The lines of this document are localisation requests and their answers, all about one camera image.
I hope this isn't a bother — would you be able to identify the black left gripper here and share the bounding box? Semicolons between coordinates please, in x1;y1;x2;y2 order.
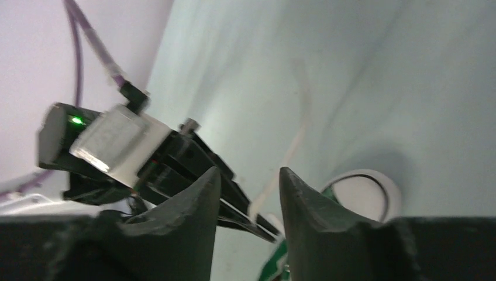
64;119;280;242

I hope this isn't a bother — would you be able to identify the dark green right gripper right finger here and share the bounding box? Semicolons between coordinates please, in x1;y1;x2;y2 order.
280;167;495;280

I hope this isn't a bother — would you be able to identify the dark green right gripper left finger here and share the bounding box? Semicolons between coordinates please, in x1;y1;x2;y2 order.
1;167;221;280

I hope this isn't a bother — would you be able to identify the green canvas sneaker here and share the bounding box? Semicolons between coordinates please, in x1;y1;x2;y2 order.
257;169;402;281

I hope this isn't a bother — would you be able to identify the white shoelace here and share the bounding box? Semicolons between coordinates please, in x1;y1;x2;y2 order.
247;88;312;224

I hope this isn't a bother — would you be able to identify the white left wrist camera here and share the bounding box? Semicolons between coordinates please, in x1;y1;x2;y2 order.
36;102;173;189

